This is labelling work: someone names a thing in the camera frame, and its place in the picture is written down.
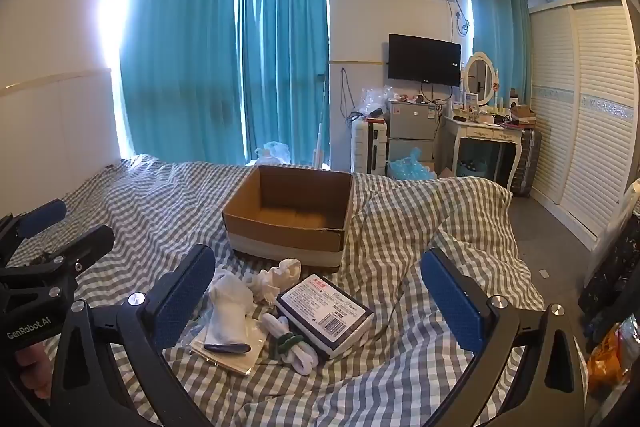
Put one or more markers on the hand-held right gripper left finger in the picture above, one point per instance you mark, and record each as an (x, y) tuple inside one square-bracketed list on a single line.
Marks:
[(184, 299)]

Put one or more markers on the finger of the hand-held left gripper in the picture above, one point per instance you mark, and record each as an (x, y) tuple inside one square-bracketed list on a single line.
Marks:
[(92, 241), (42, 214)]

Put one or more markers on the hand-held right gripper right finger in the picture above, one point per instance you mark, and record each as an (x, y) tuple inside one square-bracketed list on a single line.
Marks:
[(452, 307)]

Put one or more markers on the white sock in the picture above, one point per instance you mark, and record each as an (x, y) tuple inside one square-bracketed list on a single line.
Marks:
[(226, 314)]

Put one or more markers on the white cloth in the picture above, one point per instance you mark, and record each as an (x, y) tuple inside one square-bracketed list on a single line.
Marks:
[(280, 278)]

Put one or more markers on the brown cardboard box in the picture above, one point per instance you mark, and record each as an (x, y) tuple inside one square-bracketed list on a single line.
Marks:
[(280, 227)]

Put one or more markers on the blue white tissue pack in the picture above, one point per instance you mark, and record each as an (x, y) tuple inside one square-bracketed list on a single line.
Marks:
[(320, 309)]

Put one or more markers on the person's left hand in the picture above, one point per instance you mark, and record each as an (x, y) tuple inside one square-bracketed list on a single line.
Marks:
[(32, 369)]

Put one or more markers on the dark blue pen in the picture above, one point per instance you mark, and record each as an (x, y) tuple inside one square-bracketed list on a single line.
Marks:
[(227, 348)]

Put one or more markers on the grey white checked blanket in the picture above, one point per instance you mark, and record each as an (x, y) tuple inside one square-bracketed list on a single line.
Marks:
[(150, 207)]

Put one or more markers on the flat clear plastic packet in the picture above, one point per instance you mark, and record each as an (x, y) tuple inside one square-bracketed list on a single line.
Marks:
[(235, 362)]

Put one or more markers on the blue plastic bags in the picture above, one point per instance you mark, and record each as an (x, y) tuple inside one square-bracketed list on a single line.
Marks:
[(410, 167)]

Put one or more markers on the orange plastic bag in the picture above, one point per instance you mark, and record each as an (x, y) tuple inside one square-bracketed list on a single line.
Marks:
[(607, 352)]

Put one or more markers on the silver suitcase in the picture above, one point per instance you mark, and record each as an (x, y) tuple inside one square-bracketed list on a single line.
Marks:
[(527, 162)]

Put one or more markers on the dark printed cloth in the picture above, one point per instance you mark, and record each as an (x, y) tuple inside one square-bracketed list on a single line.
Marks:
[(617, 272)]

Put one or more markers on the white plastic bag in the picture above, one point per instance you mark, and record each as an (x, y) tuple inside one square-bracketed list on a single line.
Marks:
[(274, 153)]

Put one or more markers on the white dressing table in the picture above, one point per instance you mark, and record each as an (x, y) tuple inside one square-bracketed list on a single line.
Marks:
[(480, 134)]

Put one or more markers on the white suitcase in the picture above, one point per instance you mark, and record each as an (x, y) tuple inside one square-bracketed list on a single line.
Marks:
[(369, 147)]

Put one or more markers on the grey mini fridge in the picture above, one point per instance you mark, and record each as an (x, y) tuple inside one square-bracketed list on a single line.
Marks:
[(412, 122)]

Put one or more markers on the wide teal curtain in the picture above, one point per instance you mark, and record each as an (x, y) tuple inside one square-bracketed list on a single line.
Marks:
[(175, 57)]

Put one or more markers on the small cardboard box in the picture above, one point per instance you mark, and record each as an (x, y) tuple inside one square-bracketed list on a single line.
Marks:
[(523, 114)]

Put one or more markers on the clear plastic bag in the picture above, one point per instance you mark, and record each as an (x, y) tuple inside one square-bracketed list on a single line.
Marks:
[(372, 99)]

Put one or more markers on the white oval mirror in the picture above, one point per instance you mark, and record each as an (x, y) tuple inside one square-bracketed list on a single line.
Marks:
[(479, 77)]

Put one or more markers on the white louvred wardrobe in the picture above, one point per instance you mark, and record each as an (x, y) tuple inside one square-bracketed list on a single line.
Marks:
[(585, 117)]

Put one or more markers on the narrow teal curtain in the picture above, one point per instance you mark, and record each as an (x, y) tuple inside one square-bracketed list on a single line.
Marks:
[(285, 57)]

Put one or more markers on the pale teal curtain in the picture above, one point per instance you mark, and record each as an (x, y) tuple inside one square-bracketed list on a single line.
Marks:
[(500, 17)]

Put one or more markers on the black wall television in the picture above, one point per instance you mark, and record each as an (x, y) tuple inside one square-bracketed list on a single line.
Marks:
[(424, 59)]

